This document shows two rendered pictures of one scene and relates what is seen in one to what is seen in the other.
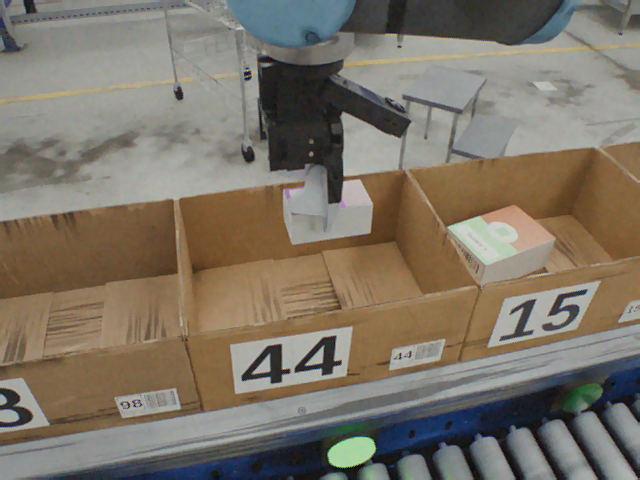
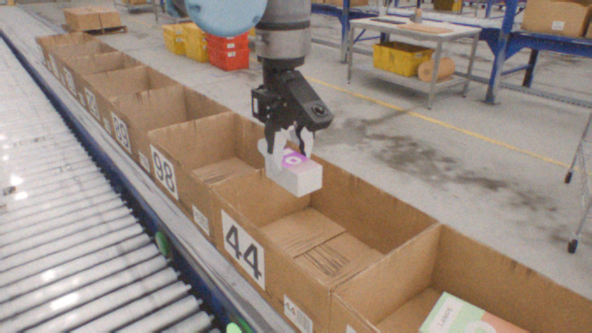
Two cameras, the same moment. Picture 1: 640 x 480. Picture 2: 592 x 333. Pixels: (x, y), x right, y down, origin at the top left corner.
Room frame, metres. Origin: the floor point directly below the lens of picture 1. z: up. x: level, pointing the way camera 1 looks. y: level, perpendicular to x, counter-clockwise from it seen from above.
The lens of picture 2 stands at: (0.25, -0.62, 1.50)
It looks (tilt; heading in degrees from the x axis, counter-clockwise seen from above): 28 degrees down; 64
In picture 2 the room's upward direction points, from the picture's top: straight up
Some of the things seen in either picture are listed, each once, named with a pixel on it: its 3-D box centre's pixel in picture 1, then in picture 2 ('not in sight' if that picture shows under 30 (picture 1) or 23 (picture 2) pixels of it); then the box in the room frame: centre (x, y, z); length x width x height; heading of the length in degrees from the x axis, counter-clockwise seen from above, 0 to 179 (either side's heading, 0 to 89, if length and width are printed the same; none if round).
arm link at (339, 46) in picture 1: (309, 32); (281, 41); (0.52, 0.00, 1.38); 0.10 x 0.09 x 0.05; 13
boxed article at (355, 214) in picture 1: (326, 211); (292, 171); (0.53, -0.02, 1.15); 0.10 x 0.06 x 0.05; 103
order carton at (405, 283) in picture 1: (314, 278); (316, 236); (0.59, -0.01, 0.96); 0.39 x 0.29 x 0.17; 102
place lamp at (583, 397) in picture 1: (582, 399); not in sight; (0.47, -0.45, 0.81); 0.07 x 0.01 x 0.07; 102
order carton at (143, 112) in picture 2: not in sight; (170, 127); (0.43, 0.76, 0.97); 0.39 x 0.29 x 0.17; 102
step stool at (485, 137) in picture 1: (458, 129); not in sight; (2.41, -0.76, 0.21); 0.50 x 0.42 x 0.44; 60
